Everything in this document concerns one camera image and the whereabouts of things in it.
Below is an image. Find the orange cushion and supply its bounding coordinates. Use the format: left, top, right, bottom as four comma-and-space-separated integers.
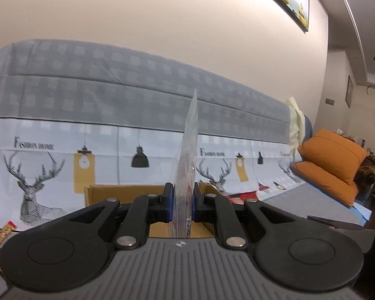
298, 129, 368, 186
291, 161, 360, 208

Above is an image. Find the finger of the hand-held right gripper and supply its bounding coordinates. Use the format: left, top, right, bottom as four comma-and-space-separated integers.
307, 215, 336, 226

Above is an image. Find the small dark picture frame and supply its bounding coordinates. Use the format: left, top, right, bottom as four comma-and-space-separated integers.
345, 75, 354, 109

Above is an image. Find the brown cardboard box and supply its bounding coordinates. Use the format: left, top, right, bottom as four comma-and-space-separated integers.
84, 181, 229, 239

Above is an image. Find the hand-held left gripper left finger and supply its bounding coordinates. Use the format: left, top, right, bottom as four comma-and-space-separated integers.
58, 182, 176, 251

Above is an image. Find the red gold snack stick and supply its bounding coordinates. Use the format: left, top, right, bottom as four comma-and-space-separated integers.
0, 221, 18, 248

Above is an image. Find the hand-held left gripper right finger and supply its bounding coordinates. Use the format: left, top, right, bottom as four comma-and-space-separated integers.
191, 183, 304, 251

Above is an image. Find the clear plastic snack packet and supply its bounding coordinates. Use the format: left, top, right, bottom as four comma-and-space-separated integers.
172, 88, 204, 240

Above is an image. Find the brown furry object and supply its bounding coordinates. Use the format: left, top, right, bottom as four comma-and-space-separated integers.
353, 158, 375, 198

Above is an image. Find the cream cloth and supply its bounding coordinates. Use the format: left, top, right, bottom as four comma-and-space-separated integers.
284, 97, 309, 156

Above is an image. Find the blue pillow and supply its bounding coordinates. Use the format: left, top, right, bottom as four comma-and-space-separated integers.
301, 115, 315, 146

